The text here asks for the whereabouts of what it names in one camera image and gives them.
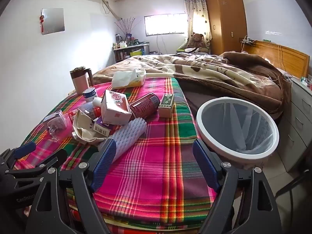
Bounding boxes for square wall mirror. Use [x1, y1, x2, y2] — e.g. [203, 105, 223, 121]
[40, 8, 66, 35]

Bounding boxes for wooden headboard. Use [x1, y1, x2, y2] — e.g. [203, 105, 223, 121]
[244, 40, 310, 78]

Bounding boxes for purple printed box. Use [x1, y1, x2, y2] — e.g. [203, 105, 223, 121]
[93, 117, 115, 136]

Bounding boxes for grey drawer nightstand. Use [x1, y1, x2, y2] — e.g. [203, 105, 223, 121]
[277, 77, 312, 172]

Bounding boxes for pink thermos mug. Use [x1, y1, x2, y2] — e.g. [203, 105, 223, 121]
[69, 66, 94, 95]

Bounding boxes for tissue pack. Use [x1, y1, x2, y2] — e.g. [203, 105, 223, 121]
[111, 68, 147, 89]

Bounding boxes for white blue-print cup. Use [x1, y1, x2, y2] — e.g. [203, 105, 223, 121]
[82, 87, 98, 103]

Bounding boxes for wooden wardrobe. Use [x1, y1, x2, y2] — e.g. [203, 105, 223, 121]
[205, 0, 248, 55]

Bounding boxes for brown teddy bear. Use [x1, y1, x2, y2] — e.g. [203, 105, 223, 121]
[186, 32, 207, 49]

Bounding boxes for dark red can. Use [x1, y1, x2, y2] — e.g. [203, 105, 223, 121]
[129, 93, 161, 125]

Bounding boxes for beige cloth bag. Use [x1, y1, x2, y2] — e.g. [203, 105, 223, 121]
[71, 110, 111, 145]

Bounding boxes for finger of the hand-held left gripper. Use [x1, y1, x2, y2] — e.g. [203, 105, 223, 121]
[5, 149, 67, 181]
[0, 141, 37, 173]

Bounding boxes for cluttered side table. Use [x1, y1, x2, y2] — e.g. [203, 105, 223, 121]
[113, 39, 150, 62]

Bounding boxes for red tassel ornament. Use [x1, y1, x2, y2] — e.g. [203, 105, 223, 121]
[39, 8, 46, 35]

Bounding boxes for green herbal box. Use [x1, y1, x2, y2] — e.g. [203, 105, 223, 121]
[158, 93, 175, 118]

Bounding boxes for black wall shelf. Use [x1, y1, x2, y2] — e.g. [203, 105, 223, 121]
[239, 35, 256, 47]

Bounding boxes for brown patterned blanket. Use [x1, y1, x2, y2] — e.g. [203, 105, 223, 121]
[91, 51, 292, 120]

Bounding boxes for white bristle brush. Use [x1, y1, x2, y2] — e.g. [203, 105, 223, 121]
[97, 117, 148, 162]

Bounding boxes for pink green plaid blanket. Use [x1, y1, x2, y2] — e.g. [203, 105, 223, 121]
[15, 77, 218, 234]

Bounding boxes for floral curtain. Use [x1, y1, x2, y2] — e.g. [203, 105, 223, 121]
[182, 0, 212, 44]

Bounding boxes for bed with brown sheet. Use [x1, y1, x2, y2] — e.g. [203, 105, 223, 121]
[178, 78, 283, 127]

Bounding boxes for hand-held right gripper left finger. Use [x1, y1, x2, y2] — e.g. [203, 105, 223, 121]
[26, 138, 117, 234]

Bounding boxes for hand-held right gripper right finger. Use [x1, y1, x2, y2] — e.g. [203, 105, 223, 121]
[192, 139, 285, 234]

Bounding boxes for window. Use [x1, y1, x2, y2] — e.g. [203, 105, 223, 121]
[144, 13, 189, 36]

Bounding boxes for red-capped plastic bottle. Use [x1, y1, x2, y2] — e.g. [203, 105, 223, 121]
[80, 97, 103, 119]

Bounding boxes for white carton box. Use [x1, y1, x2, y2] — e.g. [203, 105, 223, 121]
[100, 89, 132, 125]

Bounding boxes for flowering branches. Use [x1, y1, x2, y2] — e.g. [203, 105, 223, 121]
[114, 17, 142, 36]

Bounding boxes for clear plastic container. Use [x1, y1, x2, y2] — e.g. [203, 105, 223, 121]
[43, 110, 70, 142]

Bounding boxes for black metal chair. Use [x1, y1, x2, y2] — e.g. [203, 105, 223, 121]
[273, 173, 312, 234]

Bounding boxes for air conditioner pipe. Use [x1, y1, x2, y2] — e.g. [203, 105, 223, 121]
[99, 0, 123, 21]

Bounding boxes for white waste bin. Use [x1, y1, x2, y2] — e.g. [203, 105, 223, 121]
[196, 97, 279, 162]

